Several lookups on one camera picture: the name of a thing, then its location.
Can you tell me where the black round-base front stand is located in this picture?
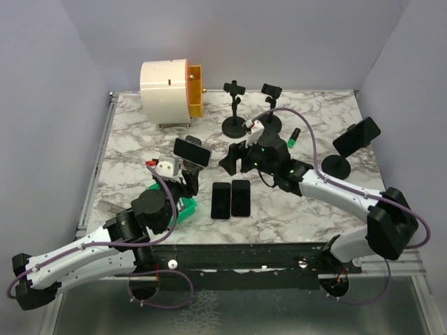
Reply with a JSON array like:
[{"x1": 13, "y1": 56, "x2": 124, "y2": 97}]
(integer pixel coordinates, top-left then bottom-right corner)
[{"x1": 221, "y1": 80, "x2": 246, "y2": 139}]

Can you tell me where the white cylindrical drum device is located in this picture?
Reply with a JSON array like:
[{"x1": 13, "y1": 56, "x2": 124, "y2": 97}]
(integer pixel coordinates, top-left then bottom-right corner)
[{"x1": 140, "y1": 59, "x2": 191, "y2": 125}]

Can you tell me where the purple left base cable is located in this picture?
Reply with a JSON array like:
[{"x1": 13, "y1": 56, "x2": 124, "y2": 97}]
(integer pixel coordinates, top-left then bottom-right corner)
[{"x1": 122, "y1": 266, "x2": 196, "y2": 309}]

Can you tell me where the silver-edged phone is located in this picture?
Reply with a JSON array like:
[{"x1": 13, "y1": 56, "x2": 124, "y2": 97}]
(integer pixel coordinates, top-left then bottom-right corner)
[{"x1": 173, "y1": 137, "x2": 212, "y2": 168}]

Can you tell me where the tall black phone stand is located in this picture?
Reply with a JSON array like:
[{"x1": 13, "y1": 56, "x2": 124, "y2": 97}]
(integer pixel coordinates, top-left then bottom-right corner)
[{"x1": 259, "y1": 83, "x2": 282, "y2": 133}]

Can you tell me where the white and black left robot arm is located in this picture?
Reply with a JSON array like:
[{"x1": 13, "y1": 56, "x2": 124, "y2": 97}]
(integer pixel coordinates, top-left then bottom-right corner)
[{"x1": 6, "y1": 165, "x2": 200, "y2": 311}]

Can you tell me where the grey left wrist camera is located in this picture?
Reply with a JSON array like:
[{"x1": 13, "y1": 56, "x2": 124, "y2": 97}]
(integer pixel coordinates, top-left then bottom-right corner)
[{"x1": 145, "y1": 156, "x2": 180, "y2": 181}]

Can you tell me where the green and black marker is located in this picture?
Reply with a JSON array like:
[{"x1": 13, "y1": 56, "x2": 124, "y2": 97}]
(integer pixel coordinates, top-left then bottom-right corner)
[{"x1": 287, "y1": 128, "x2": 301, "y2": 149}]

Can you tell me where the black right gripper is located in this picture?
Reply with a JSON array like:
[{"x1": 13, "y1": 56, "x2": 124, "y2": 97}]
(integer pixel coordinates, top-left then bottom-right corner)
[{"x1": 219, "y1": 133, "x2": 278, "y2": 177}]

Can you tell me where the green plastic bin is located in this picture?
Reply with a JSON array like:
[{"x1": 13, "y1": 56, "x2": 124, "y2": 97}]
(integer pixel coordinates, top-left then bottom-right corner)
[{"x1": 177, "y1": 198, "x2": 197, "y2": 223}]

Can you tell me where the brown round phone stand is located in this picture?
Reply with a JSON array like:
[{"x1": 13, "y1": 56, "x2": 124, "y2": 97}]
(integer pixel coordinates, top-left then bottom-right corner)
[{"x1": 183, "y1": 135, "x2": 210, "y2": 171}]

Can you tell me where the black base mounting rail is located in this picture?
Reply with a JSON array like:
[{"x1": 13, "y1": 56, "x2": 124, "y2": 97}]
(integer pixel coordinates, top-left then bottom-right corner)
[{"x1": 135, "y1": 242, "x2": 361, "y2": 290}]

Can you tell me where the black phone with silver edge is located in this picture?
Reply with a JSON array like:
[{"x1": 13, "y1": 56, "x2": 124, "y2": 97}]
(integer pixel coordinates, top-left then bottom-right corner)
[{"x1": 210, "y1": 182, "x2": 231, "y2": 220}]

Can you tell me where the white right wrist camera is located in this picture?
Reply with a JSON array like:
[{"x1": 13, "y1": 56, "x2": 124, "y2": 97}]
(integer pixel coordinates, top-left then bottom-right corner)
[{"x1": 244, "y1": 119, "x2": 265, "y2": 148}]

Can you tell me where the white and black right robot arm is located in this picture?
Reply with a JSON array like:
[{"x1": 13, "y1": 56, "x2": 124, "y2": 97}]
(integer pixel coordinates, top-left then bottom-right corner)
[{"x1": 219, "y1": 134, "x2": 418, "y2": 273}]

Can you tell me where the purple-edged black phone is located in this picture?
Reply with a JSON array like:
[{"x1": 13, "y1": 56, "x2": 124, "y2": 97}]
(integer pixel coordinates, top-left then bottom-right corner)
[{"x1": 230, "y1": 179, "x2": 251, "y2": 217}]

